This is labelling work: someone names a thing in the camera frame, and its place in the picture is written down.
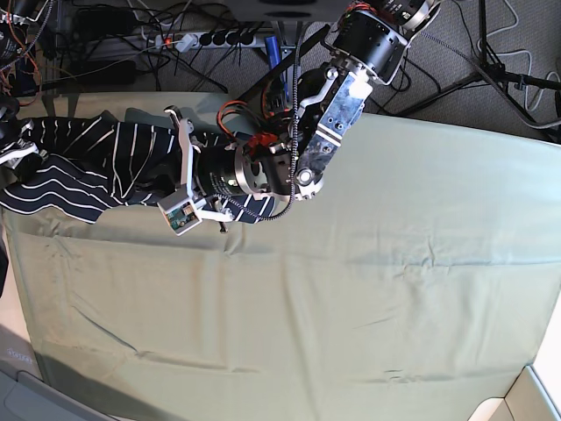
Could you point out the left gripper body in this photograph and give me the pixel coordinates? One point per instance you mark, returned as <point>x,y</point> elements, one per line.
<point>184,127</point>

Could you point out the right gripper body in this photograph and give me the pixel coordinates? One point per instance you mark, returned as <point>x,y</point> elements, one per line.
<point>18,152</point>

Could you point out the navy white striped T-shirt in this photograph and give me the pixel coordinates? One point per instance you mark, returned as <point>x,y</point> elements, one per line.
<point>85,166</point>

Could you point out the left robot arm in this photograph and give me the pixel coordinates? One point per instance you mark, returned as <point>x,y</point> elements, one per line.
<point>285,159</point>

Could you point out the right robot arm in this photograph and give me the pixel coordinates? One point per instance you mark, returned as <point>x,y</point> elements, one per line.
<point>22,23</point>

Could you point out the white power strip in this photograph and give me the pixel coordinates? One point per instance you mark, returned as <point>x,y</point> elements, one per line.
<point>186,41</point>

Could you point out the black box under table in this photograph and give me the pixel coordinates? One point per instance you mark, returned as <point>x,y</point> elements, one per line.
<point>287,10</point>

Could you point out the light green table cloth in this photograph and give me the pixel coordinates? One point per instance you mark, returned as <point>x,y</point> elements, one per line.
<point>417,284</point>

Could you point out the black tripod stand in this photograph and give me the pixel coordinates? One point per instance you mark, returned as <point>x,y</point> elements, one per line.
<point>522,92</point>

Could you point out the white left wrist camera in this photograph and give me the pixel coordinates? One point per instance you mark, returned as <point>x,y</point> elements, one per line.
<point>181,214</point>

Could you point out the aluminium extrusion post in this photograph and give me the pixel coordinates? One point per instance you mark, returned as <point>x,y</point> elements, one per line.
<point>287,33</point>

